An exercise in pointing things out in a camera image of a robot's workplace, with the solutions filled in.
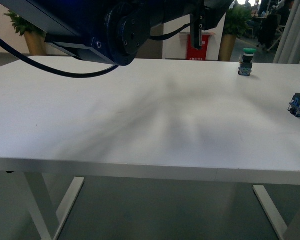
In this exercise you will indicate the grey curtain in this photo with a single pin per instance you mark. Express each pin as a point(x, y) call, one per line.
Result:
point(288, 51)

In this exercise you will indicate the black office chair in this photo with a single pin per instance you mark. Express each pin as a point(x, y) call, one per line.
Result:
point(271, 32)

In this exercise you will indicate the left potted plant gold pot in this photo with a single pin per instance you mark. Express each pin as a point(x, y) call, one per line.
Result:
point(34, 36)

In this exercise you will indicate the green mushroom push button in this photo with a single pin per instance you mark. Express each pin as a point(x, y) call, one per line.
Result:
point(245, 64)

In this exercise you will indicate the potted plant gold pot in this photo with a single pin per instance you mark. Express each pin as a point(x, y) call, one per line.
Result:
point(235, 25)
point(34, 36)

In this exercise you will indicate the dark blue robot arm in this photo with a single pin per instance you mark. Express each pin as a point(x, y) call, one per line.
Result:
point(112, 31)

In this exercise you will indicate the right potted plant gold pot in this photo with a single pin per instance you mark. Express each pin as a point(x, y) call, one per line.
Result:
point(235, 25)

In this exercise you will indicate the black hanging gripper finger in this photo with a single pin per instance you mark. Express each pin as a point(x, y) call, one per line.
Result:
point(197, 22)

